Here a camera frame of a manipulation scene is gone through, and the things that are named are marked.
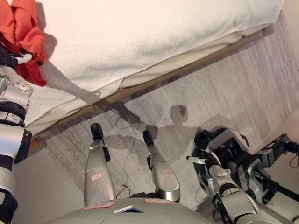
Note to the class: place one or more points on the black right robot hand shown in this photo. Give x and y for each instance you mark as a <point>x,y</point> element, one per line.
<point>211,159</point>

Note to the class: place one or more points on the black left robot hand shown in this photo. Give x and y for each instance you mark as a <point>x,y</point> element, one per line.
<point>8,58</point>

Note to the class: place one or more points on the orange cloth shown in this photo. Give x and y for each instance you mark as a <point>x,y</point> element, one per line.
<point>25,35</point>

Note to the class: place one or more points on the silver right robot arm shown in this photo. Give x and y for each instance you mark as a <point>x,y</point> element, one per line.
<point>236,200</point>

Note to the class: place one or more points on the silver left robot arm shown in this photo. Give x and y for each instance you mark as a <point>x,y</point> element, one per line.
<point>11,144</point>

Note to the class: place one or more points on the beige low bed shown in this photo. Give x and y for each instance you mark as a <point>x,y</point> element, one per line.
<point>140,79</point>

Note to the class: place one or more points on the white bed mattress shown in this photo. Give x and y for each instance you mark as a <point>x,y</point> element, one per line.
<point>140,35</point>

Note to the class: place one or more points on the silver right robot leg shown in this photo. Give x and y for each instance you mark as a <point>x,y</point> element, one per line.
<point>163,177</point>

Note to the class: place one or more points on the silver robot leg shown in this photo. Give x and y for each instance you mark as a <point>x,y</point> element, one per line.
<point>98,177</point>
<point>163,177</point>

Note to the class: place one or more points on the silver robot torso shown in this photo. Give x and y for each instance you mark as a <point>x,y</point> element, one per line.
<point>130,213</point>

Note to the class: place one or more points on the silver left robot leg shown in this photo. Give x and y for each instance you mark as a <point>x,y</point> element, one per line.
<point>98,177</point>

